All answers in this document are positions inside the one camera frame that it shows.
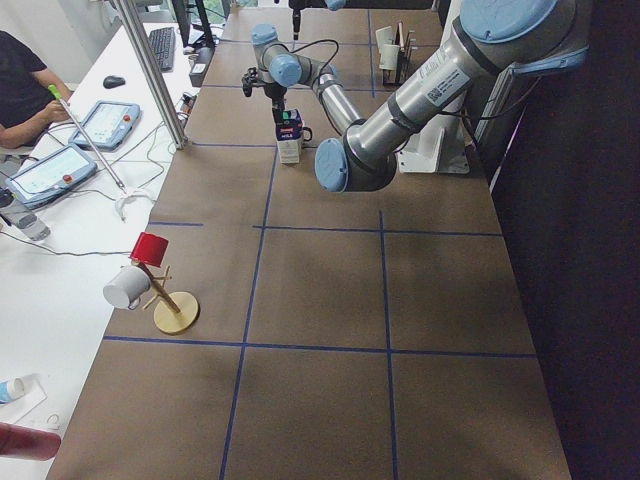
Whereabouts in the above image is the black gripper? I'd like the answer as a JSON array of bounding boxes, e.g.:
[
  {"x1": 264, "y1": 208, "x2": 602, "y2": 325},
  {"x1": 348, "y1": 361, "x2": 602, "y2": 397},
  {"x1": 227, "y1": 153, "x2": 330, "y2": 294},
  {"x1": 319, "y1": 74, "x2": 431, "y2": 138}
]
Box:
[{"x1": 263, "y1": 83, "x2": 286, "y2": 127}]

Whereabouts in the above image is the white blue milk carton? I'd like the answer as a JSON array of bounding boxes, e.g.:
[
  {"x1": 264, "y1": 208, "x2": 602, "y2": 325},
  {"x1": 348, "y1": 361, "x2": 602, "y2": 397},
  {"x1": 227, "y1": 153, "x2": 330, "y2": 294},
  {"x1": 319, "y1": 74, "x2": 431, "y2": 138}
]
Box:
[{"x1": 275, "y1": 109, "x2": 304, "y2": 164}]

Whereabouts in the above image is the white ceramic cup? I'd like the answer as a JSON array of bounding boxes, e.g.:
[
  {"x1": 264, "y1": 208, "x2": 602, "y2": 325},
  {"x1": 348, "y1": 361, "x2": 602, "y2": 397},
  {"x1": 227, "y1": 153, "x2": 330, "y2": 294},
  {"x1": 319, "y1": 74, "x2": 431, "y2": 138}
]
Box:
[{"x1": 299, "y1": 126, "x2": 313, "y2": 143}]

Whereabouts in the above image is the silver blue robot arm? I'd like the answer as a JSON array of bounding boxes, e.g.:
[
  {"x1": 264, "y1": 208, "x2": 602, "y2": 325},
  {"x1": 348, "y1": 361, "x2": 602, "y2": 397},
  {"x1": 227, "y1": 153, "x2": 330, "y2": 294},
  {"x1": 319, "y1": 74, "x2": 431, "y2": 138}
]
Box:
[{"x1": 243, "y1": 1, "x2": 593, "y2": 192}]

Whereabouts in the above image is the white cup in rack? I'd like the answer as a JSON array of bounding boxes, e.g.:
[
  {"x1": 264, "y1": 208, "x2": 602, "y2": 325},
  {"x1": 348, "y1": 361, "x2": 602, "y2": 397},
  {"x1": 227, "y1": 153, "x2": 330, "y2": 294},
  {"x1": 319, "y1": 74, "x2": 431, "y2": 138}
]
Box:
[
  {"x1": 379, "y1": 43, "x2": 401, "y2": 71},
  {"x1": 375, "y1": 26, "x2": 395, "y2": 51}
]

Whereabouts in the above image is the orange connector board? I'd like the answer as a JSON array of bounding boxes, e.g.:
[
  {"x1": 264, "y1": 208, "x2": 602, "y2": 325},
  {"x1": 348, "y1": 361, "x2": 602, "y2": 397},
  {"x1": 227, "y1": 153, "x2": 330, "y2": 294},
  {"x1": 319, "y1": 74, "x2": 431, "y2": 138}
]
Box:
[{"x1": 180, "y1": 93, "x2": 197, "y2": 115}]

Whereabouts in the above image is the black power box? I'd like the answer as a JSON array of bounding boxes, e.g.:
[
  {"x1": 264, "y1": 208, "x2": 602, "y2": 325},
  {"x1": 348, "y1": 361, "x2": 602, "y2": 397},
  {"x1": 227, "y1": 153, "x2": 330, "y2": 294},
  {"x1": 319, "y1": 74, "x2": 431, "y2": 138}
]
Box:
[{"x1": 189, "y1": 47, "x2": 215, "y2": 87}]

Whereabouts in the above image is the black keyboard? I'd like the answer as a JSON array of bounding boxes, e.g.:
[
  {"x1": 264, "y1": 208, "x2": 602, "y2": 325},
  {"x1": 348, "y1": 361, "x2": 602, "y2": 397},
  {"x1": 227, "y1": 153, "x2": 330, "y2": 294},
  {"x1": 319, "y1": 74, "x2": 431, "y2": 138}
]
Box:
[{"x1": 148, "y1": 27, "x2": 175, "y2": 72}]

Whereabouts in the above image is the far teach pendant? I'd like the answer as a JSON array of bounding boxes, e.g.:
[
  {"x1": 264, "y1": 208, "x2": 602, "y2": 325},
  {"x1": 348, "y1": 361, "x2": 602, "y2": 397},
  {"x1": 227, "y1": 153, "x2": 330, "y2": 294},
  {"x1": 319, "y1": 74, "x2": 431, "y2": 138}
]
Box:
[{"x1": 81, "y1": 101, "x2": 141, "y2": 152}]

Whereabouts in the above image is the teach pendant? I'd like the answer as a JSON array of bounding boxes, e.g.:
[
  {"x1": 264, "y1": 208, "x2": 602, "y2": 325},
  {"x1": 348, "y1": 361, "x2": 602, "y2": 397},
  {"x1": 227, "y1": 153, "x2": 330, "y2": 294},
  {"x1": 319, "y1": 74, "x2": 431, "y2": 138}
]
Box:
[
  {"x1": 5, "y1": 145, "x2": 97, "y2": 209},
  {"x1": 81, "y1": 101, "x2": 141, "y2": 152}
]

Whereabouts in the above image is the black computer mouse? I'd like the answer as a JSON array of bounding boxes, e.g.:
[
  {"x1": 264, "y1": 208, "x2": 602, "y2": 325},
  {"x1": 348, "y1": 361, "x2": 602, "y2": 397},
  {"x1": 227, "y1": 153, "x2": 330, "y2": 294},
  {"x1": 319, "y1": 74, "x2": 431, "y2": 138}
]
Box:
[{"x1": 102, "y1": 75, "x2": 126, "y2": 89}]

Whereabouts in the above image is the red mug on stand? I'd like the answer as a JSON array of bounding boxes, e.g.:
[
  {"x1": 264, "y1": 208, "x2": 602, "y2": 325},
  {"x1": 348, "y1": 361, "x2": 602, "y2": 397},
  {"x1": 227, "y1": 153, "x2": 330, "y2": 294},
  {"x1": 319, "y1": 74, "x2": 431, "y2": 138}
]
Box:
[{"x1": 129, "y1": 232, "x2": 169, "y2": 267}]

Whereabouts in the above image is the near teach pendant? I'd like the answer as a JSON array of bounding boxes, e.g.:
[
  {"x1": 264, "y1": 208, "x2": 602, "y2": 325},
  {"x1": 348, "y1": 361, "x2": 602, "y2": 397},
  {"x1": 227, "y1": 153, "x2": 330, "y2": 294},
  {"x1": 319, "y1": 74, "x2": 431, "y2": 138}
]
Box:
[{"x1": 5, "y1": 145, "x2": 97, "y2": 209}]

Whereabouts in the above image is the wooden mug tree stand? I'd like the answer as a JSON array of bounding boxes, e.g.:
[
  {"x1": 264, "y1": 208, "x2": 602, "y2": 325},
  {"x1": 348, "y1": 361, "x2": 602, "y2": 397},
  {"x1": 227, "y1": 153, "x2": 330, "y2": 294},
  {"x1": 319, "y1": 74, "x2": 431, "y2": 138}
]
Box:
[{"x1": 132, "y1": 262, "x2": 200, "y2": 335}]

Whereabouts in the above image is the white mug on stand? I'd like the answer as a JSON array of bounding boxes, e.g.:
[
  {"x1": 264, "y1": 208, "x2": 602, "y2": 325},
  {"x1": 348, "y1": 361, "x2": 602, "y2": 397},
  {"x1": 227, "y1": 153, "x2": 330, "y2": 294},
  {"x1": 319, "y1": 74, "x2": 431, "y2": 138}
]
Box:
[{"x1": 103, "y1": 265, "x2": 151, "y2": 310}]

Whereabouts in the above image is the seated person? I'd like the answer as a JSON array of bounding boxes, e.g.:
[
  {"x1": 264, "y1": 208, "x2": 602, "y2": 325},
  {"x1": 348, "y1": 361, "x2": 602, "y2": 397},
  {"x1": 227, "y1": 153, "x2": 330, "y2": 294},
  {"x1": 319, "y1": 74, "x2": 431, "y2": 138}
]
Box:
[{"x1": 1, "y1": 31, "x2": 72, "y2": 150}]

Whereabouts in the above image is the small plastic bottle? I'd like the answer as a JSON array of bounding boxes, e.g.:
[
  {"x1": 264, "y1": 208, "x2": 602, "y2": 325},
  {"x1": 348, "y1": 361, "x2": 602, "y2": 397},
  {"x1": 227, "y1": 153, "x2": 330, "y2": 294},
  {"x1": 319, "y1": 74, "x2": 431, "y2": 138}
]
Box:
[{"x1": 0, "y1": 378, "x2": 25, "y2": 405}]

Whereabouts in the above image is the red bottle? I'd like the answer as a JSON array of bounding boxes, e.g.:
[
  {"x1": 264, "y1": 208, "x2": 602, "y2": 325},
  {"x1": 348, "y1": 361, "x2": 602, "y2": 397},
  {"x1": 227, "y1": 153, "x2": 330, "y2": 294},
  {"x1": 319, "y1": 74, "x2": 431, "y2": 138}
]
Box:
[{"x1": 1, "y1": 423, "x2": 61, "y2": 461}]

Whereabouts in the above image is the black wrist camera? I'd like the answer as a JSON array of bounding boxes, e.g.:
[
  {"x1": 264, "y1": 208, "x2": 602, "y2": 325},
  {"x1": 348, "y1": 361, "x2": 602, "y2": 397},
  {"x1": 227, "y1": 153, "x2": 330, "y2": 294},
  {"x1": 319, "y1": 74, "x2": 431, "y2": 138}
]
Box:
[{"x1": 242, "y1": 67, "x2": 260, "y2": 98}]

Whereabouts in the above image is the black camera cable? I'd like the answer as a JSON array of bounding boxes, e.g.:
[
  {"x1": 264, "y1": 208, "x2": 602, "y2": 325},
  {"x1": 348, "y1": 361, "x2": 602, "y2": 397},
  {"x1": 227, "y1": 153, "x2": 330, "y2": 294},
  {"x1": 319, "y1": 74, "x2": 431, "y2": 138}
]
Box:
[{"x1": 287, "y1": 39, "x2": 341, "y2": 94}]

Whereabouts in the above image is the black wire dish rack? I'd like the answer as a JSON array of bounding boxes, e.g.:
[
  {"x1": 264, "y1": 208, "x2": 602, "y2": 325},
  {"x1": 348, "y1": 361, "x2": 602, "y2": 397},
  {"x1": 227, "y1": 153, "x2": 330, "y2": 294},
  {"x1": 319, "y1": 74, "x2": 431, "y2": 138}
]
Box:
[{"x1": 379, "y1": 21, "x2": 417, "y2": 86}]

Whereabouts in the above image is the white pedestal column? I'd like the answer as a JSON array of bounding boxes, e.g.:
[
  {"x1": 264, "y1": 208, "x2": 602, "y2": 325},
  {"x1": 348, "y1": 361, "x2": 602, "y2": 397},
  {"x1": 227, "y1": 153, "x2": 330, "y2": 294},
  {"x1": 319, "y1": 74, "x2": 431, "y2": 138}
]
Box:
[{"x1": 398, "y1": 94, "x2": 470, "y2": 175}]

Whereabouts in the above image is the aluminium frame post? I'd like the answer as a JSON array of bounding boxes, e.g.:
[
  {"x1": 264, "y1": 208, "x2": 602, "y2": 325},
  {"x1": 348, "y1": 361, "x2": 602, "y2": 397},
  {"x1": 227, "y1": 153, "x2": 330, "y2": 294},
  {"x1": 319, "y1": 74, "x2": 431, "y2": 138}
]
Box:
[{"x1": 114, "y1": 0, "x2": 187, "y2": 150}]

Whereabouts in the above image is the metal rod with green handle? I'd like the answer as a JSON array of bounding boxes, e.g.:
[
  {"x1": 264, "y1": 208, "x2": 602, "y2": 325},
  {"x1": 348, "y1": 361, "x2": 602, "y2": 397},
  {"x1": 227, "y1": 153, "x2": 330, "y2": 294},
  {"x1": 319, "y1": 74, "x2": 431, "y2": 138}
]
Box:
[{"x1": 47, "y1": 84, "x2": 126, "y2": 192}]

